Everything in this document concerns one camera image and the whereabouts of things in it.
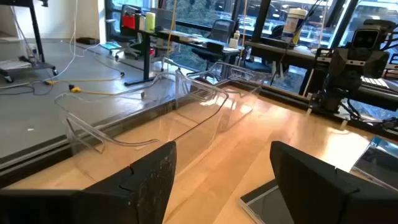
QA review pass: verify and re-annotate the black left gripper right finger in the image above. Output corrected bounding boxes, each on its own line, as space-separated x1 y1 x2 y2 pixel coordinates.
269 140 398 224

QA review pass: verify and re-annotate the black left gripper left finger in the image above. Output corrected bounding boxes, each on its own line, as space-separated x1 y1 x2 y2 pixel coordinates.
0 141 177 224

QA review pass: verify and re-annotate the black jewel case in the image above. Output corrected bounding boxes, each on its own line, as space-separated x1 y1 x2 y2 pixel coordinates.
238 179 296 224

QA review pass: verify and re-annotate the blue jewel case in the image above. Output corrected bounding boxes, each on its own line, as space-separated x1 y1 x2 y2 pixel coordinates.
349 135 398 191

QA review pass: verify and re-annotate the black desk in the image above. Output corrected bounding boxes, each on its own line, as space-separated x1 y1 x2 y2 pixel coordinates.
244 40 318 94
124 27 242 87

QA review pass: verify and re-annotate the white wipes canister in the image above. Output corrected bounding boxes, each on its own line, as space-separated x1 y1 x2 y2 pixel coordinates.
281 7 308 44

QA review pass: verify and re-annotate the clear acrylic bin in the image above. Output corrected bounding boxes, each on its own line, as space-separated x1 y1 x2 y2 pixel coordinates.
186 61 274 133
54 68 230 180

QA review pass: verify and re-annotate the black office chair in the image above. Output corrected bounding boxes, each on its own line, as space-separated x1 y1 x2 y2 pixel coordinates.
105 4 142 62
191 19 236 74

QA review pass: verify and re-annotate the flat black box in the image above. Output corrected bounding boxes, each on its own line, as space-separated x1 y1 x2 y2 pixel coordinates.
76 37 100 45

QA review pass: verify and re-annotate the black wheeled stand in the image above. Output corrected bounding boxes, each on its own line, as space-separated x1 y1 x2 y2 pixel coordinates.
0 0 59 84

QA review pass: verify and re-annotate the red container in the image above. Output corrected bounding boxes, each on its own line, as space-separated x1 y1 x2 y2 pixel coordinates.
121 14 137 30

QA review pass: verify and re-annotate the yellow-green container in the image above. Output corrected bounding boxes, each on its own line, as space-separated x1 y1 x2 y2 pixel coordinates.
145 11 156 33

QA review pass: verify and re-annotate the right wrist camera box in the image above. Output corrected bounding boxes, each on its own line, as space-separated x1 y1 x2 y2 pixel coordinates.
351 19 397 50

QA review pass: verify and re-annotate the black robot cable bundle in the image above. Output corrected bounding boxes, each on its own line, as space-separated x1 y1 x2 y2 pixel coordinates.
338 99 398 131

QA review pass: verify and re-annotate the yellow floor cable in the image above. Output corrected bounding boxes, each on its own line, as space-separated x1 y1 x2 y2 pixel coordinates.
45 73 150 96

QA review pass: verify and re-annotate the yellow hanging cable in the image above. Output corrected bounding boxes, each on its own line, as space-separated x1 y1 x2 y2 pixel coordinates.
166 0 177 63

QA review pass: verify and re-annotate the white cable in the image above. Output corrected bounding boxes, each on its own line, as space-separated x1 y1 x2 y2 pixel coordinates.
46 0 103 82

